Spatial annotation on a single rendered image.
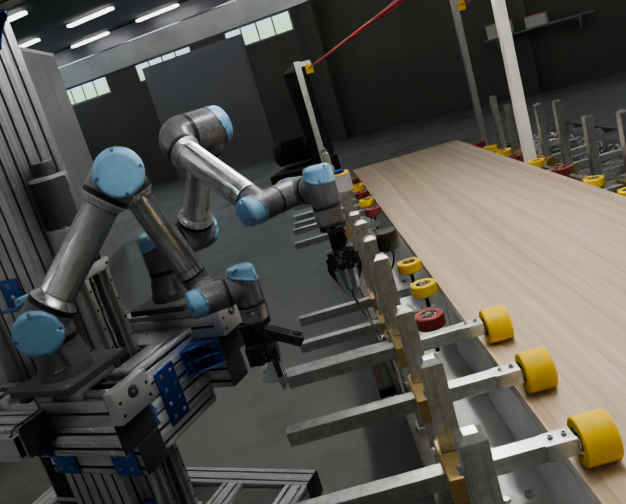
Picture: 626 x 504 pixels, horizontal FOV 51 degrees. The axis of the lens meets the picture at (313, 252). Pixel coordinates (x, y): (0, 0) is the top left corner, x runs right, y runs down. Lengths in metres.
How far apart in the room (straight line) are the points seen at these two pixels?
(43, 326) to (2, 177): 0.53
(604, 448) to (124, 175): 1.13
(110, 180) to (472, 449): 1.07
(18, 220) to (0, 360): 0.47
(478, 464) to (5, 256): 1.57
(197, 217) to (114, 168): 0.61
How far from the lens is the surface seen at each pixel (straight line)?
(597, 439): 1.11
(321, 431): 1.31
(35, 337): 1.67
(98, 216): 1.62
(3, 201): 2.01
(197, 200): 2.10
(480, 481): 0.84
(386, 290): 1.51
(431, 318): 1.76
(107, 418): 1.79
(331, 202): 1.64
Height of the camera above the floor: 1.58
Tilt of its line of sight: 14 degrees down
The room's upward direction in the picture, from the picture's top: 17 degrees counter-clockwise
